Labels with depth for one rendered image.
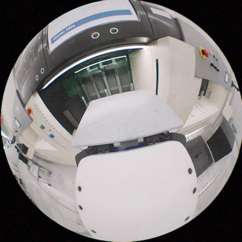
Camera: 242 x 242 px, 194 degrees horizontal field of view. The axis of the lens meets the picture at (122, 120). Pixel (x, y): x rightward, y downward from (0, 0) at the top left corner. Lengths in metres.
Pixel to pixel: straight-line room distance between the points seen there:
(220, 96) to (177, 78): 1.44
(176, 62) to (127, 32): 0.15
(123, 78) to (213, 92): 1.63
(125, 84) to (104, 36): 1.00
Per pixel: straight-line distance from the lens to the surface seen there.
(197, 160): 0.63
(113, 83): 1.16
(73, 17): 0.34
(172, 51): 0.23
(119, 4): 0.34
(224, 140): 0.84
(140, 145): 0.20
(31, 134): 2.01
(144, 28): 0.27
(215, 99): 1.69
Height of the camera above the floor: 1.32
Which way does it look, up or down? 44 degrees down
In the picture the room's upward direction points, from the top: 15 degrees counter-clockwise
